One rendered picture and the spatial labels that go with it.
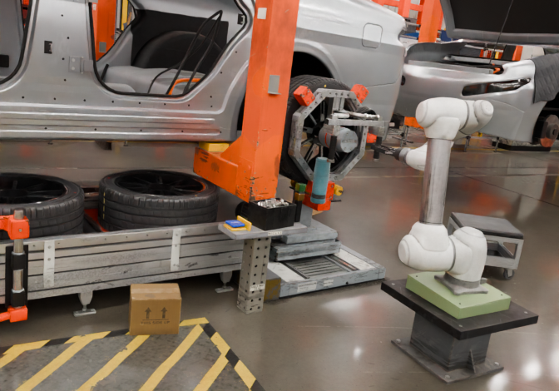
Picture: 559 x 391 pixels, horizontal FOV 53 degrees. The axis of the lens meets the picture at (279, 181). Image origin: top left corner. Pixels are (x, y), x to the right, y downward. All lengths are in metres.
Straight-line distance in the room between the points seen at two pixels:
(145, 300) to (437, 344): 1.33
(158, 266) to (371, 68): 2.00
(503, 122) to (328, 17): 2.44
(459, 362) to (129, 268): 1.59
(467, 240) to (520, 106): 3.12
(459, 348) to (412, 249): 0.50
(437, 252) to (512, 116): 3.19
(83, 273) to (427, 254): 1.54
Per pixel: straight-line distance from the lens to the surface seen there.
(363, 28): 3.86
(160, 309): 2.63
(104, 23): 5.33
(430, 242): 2.51
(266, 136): 2.86
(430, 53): 7.04
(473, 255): 2.61
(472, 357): 2.79
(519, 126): 5.62
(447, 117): 2.49
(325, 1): 3.67
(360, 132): 3.53
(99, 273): 2.78
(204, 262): 2.99
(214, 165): 3.23
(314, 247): 3.51
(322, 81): 3.32
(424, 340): 2.79
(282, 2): 2.83
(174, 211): 2.94
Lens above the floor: 1.32
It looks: 13 degrees down
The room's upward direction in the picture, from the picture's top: 7 degrees clockwise
